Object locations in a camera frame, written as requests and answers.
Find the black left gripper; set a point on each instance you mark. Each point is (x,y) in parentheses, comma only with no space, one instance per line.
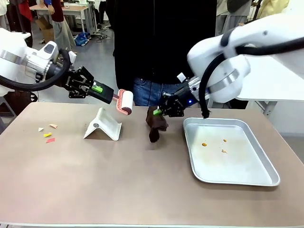
(76,82)

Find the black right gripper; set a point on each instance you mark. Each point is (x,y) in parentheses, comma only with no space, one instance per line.
(179,104)

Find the brown cloth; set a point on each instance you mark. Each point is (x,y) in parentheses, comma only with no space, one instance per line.
(154,126)

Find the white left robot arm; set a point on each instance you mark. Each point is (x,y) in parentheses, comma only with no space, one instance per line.
(16,59)

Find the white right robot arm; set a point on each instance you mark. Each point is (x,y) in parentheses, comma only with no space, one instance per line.
(261,66)

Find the white lint roller stand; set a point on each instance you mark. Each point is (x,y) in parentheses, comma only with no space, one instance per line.
(104,123)

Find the blue bag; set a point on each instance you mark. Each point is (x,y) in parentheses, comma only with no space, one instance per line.
(82,39)

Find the peach paper scrap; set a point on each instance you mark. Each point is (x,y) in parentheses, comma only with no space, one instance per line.
(53,126)

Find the person in beige trousers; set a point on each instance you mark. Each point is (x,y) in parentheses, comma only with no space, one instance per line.
(60,31)

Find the person in black jacket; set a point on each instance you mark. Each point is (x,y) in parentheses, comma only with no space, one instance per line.
(164,42)

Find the yellow paper scrap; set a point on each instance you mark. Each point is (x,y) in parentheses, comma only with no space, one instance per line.
(47,135)

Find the white paper scrap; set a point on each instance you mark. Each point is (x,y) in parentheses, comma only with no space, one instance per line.
(41,129)

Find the cardboard box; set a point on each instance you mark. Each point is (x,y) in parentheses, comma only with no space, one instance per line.
(46,31)

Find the red paper scrap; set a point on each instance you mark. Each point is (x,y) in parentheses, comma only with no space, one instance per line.
(50,140)

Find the brown-topped background table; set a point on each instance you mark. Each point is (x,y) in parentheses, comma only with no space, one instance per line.
(73,9)

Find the dark maroon chair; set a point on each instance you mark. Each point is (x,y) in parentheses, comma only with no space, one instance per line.
(19,102)

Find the silver metal tray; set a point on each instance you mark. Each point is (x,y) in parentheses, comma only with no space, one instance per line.
(225,166)

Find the person in red top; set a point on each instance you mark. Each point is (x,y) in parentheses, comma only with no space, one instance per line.
(22,14)

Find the person in grey skirt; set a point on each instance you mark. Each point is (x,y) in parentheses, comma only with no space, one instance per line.
(228,16)

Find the white table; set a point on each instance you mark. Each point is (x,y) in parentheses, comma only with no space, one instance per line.
(273,92)

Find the person in cream top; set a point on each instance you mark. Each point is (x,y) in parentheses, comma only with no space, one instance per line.
(273,8)

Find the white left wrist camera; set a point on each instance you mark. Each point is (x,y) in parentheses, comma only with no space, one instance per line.
(72,57)

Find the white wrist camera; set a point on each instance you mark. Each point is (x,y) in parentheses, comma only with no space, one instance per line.
(182,77)
(72,57)

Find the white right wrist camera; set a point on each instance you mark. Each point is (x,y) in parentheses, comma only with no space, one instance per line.
(182,77)

